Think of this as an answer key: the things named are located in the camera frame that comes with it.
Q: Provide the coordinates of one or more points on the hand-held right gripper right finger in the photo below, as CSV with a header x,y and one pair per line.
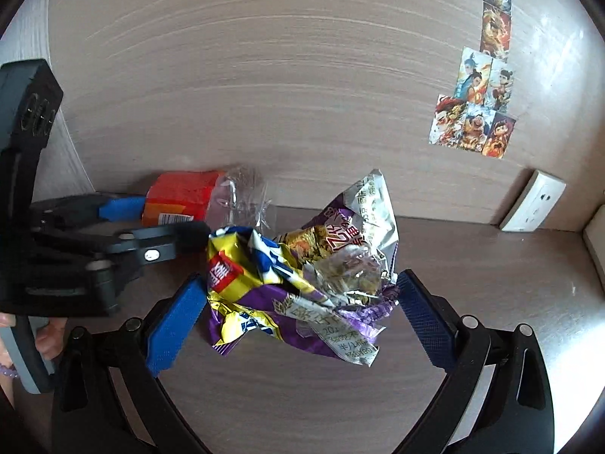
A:
x,y
425,321

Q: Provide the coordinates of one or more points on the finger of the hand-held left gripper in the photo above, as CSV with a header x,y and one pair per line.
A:
x,y
120,208
165,243

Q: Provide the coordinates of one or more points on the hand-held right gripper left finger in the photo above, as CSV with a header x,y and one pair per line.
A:
x,y
177,326

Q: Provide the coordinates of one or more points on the red packet with clear plastic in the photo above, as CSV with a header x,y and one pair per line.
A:
x,y
182,196

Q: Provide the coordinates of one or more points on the yellow purple snack wrapper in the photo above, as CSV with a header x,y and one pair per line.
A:
x,y
246,283

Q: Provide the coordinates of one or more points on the silver purple snack wrapper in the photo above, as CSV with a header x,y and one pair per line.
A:
x,y
359,255

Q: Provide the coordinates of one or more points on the person's left hand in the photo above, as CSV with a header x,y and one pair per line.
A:
x,y
53,338

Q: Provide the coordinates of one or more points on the group of cartoon stickers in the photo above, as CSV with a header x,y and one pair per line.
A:
x,y
477,104

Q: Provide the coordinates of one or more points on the white wall socket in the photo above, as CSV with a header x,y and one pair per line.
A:
x,y
534,201

